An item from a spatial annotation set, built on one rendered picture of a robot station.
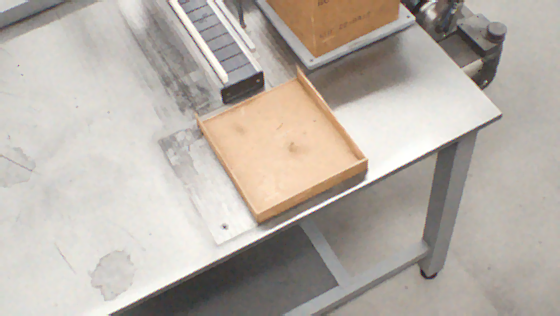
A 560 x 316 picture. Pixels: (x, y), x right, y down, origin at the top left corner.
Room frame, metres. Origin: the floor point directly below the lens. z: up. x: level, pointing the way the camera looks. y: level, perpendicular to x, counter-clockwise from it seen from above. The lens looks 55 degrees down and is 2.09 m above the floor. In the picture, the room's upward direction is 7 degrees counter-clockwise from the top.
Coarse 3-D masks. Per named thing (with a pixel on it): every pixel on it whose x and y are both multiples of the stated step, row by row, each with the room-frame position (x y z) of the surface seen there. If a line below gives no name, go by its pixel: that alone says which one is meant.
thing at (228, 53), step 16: (176, 0) 1.38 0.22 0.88; (192, 0) 1.37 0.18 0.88; (176, 16) 1.35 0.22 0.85; (192, 16) 1.31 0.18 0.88; (208, 16) 1.30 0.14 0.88; (208, 32) 1.25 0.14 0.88; (224, 32) 1.24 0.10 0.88; (224, 48) 1.19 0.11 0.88; (240, 48) 1.18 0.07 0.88; (224, 64) 1.14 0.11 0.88; (240, 64) 1.13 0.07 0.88; (240, 80) 1.08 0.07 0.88
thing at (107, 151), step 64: (128, 0) 1.46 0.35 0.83; (0, 64) 1.29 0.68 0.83; (64, 64) 1.25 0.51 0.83; (128, 64) 1.23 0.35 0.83; (192, 64) 1.20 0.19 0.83; (384, 64) 1.13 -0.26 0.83; (448, 64) 1.10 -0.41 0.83; (0, 128) 1.08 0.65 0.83; (64, 128) 1.05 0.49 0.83; (128, 128) 1.03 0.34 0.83; (192, 128) 1.00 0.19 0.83; (384, 128) 0.94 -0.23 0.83; (448, 128) 0.92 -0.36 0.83; (0, 192) 0.89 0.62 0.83; (64, 192) 0.87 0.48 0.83; (128, 192) 0.85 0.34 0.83; (192, 192) 0.83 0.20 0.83; (320, 192) 0.80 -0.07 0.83; (0, 256) 0.73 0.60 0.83; (64, 256) 0.72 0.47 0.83; (128, 256) 0.70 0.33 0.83; (192, 256) 0.68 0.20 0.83
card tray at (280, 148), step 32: (256, 96) 1.07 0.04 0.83; (288, 96) 1.06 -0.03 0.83; (320, 96) 1.02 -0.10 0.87; (224, 128) 0.99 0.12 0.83; (256, 128) 0.98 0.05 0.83; (288, 128) 0.97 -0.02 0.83; (320, 128) 0.96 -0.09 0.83; (224, 160) 0.88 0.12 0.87; (256, 160) 0.89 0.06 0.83; (288, 160) 0.88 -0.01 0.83; (320, 160) 0.87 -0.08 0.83; (352, 160) 0.86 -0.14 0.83; (256, 192) 0.81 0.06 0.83; (288, 192) 0.80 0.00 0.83
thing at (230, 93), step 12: (156, 0) 1.43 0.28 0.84; (168, 12) 1.34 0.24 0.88; (216, 12) 1.32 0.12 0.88; (180, 24) 1.29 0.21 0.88; (228, 24) 1.27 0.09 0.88; (180, 36) 1.29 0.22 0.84; (192, 48) 1.21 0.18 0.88; (204, 60) 1.16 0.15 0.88; (252, 60) 1.14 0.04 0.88; (204, 72) 1.15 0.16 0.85; (216, 84) 1.08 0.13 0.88; (240, 84) 1.08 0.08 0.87; (252, 84) 1.09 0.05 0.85; (264, 84) 1.10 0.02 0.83; (228, 96) 1.07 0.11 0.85
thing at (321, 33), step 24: (288, 0) 1.25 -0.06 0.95; (312, 0) 1.15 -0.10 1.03; (336, 0) 1.17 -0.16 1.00; (360, 0) 1.20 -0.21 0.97; (384, 0) 1.23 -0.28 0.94; (288, 24) 1.26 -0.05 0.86; (312, 24) 1.15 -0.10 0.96; (336, 24) 1.17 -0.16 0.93; (360, 24) 1.20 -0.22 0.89; (384, 24) 1.23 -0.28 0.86; (312, 48) 1.16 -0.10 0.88
